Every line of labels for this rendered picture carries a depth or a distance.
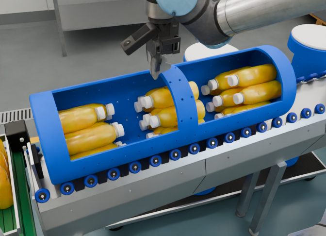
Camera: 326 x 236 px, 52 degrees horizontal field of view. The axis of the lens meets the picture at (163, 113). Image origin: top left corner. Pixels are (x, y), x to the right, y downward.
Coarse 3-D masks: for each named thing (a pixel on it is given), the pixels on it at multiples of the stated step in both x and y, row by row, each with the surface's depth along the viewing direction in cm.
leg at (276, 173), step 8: (272, 168) 164; (280, 168) 159; (272, 176) 166; (280, 176) 165; (272, 184) 167; (264, 192) 175; (272, 192) 172; (264, 200) 177; (272, 200) 178; (256, 208) 187; (264, 208) 180; (256, 216) 189; (264, 216) 187; (256, 224) 191; (256, 232) 197
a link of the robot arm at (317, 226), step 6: (324, 216) 28; (324, 222) 27; (312, 228) 28; (318, 228) 27; (324, 228) 26; (294, 234) 28; (300, 234) 27; (306, 234) 26; (312, 234) 26; (318, 234) 26; (324, 234) 25
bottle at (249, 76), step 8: (264, 64) 126; (272, 64) 125; (240, 72) 120; (248, 72) 120; (256, 72) 121; (264, 72) 122; (272, 72) 123; (240, 80) 120; (248, 80) 120; (256, 80) 121; (264, 80) 123; (272, 80) 126
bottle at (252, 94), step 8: (248, 88) 120; (256, 88) 120; (264, 88) 121; (272, 88) 122; (280, 88) 123; (248, 96) 119; (256, 96) 119; (264, 96) 121; (272, 96) 123; (248, 104) 122
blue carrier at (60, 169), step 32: (192, 64) 123; (224, 64) 133; (256, 64) 135; (288, 64) 118; (32, 96) 96; (64, 96) 111; (96, 96) 117; (128, 96) 123; (192, 96) 104; (288, 96) 118; (128, 128) 124; (192, 128) 106; (224, 128) 114; (64, 160) 92; (96, 160) 97; (128, 160) 104
